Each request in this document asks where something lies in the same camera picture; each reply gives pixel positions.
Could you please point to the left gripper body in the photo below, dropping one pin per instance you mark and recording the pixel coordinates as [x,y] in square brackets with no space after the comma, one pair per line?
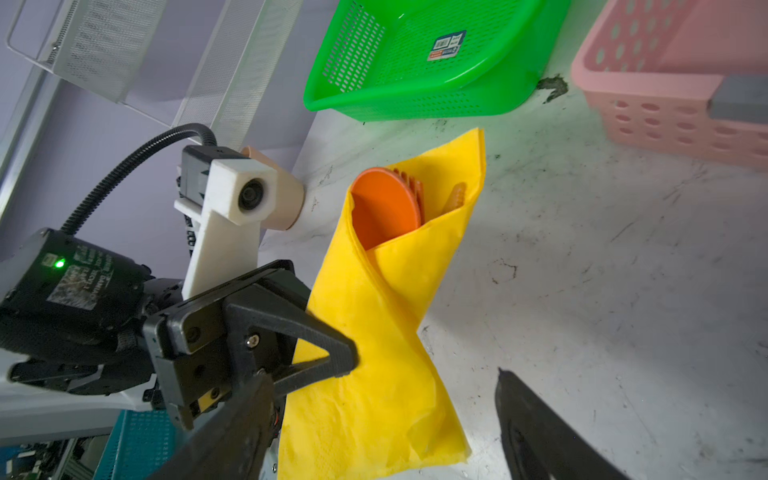
[187,342]

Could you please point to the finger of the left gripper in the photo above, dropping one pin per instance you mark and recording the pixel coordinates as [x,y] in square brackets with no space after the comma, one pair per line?
[269,335]

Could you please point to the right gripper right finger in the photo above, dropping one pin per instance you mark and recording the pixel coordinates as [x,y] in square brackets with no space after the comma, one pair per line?
[538,443]

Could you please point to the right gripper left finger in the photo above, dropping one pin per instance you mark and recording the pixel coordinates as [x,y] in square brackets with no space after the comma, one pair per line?
[233,444]

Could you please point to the yellow paper napkin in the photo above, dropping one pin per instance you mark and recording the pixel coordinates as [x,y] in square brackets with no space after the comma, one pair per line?
[392,412]

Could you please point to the orange plastic spoon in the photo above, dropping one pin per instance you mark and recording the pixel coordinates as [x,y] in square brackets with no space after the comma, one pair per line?
[387,204]

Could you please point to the orange plastic fork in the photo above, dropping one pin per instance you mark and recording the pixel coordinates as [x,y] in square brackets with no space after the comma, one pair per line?
[433,199]

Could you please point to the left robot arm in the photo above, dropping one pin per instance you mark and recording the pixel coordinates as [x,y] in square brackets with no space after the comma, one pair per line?
[88,321]

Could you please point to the teal perforated plastic bin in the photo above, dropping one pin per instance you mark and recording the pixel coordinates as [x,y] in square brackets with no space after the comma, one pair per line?
[139,444]

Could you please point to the white mesh two-tier shelf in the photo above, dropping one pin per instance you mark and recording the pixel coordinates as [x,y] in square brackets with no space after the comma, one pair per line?
[223,64]

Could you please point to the green plastic basket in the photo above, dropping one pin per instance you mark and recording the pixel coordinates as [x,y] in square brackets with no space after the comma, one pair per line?
[403,60]

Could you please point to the pink plastic basket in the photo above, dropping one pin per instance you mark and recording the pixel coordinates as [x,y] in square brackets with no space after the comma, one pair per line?
[652,70]

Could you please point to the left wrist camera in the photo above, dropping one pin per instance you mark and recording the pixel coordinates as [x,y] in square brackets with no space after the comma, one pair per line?
[227,196]

